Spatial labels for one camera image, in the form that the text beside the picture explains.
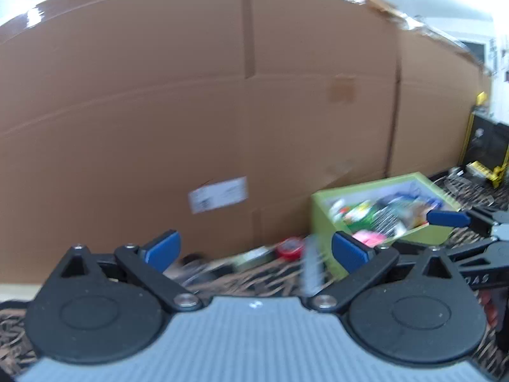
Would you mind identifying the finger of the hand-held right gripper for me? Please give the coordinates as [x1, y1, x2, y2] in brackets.
[392, 237, 498, 265]
[427, 206, 509, 228]

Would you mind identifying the red tape roll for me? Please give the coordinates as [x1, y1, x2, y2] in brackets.
[277, 237, 305, 260]

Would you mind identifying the white and pink cloth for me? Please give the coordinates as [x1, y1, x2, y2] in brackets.
[353, 230, 387, 246]

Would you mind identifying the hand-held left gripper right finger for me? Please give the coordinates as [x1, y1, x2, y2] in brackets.
[311, 231, 462, 313]

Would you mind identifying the black patterned mat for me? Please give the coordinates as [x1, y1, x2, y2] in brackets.
[0, 165, 509, 380]

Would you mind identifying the large brown cardboard box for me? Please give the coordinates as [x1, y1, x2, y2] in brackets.
[392, 20, 494, 178]
[0, 0, 402, 287]

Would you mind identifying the black printed packet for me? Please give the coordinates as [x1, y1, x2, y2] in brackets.
[372, 201, 408, 235]

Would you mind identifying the green cardboard box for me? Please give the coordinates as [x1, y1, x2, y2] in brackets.
[311, 172, 464, 280]

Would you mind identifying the white shipping label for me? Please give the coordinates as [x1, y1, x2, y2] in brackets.
[189, 176, 249, 214]

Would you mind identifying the green and white packet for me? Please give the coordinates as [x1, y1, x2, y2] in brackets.
[343, 202, 376, 225]

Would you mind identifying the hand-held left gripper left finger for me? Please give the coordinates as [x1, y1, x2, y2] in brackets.
[59, 229, 203, 313]

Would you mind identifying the black and yellow case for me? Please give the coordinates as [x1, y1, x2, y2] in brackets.
[463, 91, 509, 188]

